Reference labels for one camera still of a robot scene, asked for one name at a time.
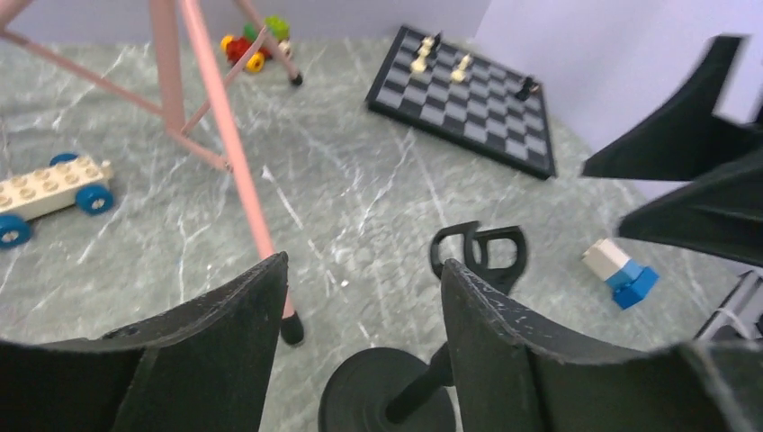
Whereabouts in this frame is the black microphone stand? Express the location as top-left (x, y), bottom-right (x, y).
top-left (317, 220), bottom-right (529, 432)

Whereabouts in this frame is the blue white toy block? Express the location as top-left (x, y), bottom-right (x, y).
top-left (581, 238), bottom-right (660, 310)

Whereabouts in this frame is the black chess piece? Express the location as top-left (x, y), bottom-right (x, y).
top-left (430, 31), bottom-right (443, 51)
top-left (514, 76), bottom-right (539, 102)

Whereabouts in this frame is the black chess piece rear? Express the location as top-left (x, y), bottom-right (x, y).
top-left (430, 31), bottom-right (443, 51)

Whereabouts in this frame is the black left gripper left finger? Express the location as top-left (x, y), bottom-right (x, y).
top-left (1, 252), bottom-right (288, 431)

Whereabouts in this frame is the white chess piece right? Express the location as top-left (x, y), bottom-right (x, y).
top-left (450, 54), bottom-right (472, 84)

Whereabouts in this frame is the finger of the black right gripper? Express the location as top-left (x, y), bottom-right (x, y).
top-left (617, 148), bottom-right (762, 267)
top-left (581, 34), bottom-right (762, 181)

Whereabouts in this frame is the black white chessboard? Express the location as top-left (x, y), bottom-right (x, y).
top-left (366, 24), bottom-right (556, 180)

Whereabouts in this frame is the red green toy train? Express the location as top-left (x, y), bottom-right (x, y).
top-left (220, 14), bottom-right (294, 75)

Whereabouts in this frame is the white chess piece left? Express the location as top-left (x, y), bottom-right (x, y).
top-left (410, 36), bottom-right (435, 74)

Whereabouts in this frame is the black chess piece right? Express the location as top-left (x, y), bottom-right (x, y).
top-left (514, 76), bottom-right (539, 102)

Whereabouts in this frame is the white chess piece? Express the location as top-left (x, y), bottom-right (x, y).
top-left (450, 54), bottom-right (472, 84)
top-left (410, 36), bottom-right (435, 74)

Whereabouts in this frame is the pink music stand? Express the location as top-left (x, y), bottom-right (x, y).
top-left (1, 1), bottom-right (274, 344)

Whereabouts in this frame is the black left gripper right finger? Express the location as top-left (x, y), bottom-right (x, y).
top-left (442, 259), bottom-right (762, 431)

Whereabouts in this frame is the beige blue toy car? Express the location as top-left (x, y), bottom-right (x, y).
top-left (1, 152), bottom-right (115, 249)

